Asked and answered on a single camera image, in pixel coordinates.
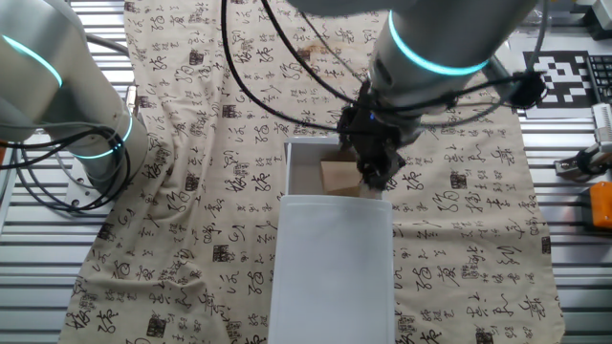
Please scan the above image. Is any black white fiducial marker board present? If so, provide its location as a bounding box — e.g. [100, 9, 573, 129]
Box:
[518, 47, 599, 119]

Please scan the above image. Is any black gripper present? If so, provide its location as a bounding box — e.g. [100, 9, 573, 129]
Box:
[337, 103, 408, 193]

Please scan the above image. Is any wooden block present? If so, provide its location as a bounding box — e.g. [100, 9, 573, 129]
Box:
[318, 151, 363, 198]

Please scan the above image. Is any white drawer cabinet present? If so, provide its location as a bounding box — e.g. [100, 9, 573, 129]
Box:
[267, 194, 397, 344]

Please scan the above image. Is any black keyboard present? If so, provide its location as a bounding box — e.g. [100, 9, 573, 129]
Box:
[586, 54, 612, 104]

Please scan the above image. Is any small metal bracket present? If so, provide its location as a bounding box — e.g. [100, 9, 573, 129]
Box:
[124, 84, 140, 118]

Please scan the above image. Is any white ribbed device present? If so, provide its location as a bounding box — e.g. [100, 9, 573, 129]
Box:
[591, 102, 612, 154]

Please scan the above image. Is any beige calligraphy print cloth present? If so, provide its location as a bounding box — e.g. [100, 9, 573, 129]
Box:
[56, 0, 566, 344]

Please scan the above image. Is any grey hose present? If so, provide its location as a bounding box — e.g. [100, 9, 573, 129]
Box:
[83, 32, 130, 56]

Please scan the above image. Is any grey equipment box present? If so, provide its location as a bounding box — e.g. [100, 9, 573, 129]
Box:
[580, 0, 612, 42]

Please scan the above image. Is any metal clamp with black ring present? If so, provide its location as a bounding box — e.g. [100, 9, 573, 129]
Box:
[554, 142, 612, 182]

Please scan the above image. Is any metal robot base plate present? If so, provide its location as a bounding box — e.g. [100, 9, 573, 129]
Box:
[64, 142, 119, 217]

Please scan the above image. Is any black cable bundle at base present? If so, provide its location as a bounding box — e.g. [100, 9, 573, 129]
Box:
[0, 121, 133, 212]

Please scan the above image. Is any orange plastic object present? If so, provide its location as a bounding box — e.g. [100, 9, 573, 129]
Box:
[588, 181, 612, 229]

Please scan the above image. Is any black round cable plug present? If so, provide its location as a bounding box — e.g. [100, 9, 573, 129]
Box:
[509, 71, 548, 109]

